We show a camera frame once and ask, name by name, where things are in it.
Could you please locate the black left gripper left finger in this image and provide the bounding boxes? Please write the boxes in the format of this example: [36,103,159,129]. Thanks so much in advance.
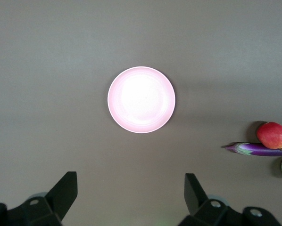
[0,171,79,226]

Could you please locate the brown table mat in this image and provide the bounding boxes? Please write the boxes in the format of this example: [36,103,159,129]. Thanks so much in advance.
[0,0,282,226]

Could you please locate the red apple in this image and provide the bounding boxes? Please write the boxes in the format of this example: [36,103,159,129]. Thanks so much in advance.
[257,121,282,150]

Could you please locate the pink round plate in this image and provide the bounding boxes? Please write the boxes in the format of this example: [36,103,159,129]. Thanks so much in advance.
[107,66,176,134]

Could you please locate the purple eggplant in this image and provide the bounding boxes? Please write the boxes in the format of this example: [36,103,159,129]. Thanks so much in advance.
[224,141,282,157]

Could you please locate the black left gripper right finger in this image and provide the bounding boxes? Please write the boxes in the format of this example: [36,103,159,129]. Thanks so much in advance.
[178,173,282,226]

